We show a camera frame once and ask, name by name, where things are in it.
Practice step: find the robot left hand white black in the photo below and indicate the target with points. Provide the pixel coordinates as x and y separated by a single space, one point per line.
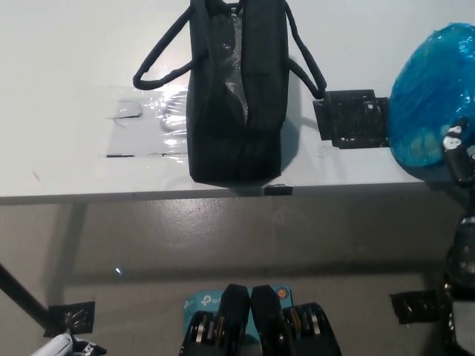
89 346

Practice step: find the robot right hand white black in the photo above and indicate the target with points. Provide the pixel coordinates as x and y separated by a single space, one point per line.
458 148

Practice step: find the blue plastic-wrapped plate stack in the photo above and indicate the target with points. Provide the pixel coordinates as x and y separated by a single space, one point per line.
426 96

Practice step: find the robot left black body block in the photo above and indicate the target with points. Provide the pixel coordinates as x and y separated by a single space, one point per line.
234 315

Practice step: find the black floor tape patch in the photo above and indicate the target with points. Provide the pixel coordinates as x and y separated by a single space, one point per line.
70 319
415 308

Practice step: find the black table leg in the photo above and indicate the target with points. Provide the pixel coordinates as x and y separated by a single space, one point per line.
20 293

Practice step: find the large black tape patch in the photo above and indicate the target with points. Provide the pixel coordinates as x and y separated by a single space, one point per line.
352 118

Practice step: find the teal tp-link box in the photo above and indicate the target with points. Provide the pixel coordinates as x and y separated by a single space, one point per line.
208 301

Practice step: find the clear shiny tape patch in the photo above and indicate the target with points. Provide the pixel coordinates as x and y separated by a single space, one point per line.
170 111

